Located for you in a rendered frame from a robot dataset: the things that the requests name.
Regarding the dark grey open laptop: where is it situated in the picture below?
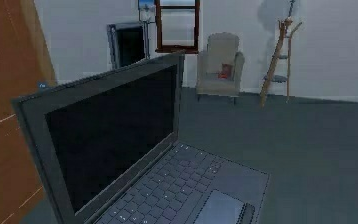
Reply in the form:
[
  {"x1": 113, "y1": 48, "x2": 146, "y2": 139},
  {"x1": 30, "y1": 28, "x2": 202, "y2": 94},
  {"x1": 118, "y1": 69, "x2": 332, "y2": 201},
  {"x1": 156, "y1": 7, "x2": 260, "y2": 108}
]
[{"x1": 11, "y1": 53, "x2": 271, "y2": 224}]

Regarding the brown framed window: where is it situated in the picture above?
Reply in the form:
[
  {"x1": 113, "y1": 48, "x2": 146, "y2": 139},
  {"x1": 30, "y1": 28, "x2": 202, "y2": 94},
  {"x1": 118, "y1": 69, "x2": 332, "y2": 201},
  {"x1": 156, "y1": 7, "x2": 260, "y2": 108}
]
[{"x1": 154, "y1": 0, "x2": 201, "y2": 55}]

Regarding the beige armchair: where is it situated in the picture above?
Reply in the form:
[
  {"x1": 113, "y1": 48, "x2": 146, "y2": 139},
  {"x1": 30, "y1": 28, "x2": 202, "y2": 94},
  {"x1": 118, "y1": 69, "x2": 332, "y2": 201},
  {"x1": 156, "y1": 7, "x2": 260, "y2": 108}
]
[{"x1": 195, "y1": 32, "x2": 246, "y2": 105}]

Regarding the brown wooden cabinet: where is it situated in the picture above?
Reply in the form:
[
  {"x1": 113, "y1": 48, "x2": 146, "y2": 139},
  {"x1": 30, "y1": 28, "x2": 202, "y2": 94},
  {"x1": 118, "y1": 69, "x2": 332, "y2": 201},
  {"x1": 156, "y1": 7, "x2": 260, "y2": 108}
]
[{"x1": 0, "y1": 0, "x2": 58, "y2": 224}]

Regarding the red cushion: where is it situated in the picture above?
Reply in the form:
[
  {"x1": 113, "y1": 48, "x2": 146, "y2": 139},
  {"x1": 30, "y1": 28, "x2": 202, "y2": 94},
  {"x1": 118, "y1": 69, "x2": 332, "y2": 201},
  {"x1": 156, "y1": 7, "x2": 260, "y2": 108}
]
[{"x1": 218, "y1": 63, "x2": 234, "y2": 80}]

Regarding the wooden ladder shelf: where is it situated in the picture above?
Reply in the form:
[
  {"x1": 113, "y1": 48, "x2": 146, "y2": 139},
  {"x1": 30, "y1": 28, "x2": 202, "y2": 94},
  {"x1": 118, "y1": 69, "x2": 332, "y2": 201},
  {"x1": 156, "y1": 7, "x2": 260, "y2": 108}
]
[{"x1": 259, "y1": 16, "x2": 303, "y2": 108}]

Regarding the blue framed wall picture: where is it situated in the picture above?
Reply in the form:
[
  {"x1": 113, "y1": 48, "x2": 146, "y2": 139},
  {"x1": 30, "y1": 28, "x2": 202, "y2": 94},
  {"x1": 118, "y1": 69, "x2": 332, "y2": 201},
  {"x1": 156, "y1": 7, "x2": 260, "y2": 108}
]
[{"x1": 137, "y1": 0, "x2": 157, "y2": 24}]

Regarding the grey framed television set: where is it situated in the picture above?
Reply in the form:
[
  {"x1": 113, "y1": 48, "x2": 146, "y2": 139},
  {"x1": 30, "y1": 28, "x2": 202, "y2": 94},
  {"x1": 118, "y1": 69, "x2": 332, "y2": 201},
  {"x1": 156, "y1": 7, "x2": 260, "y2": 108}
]
[{"x1": 106, "y1": 21, "x2": 151, "y2": 70}]

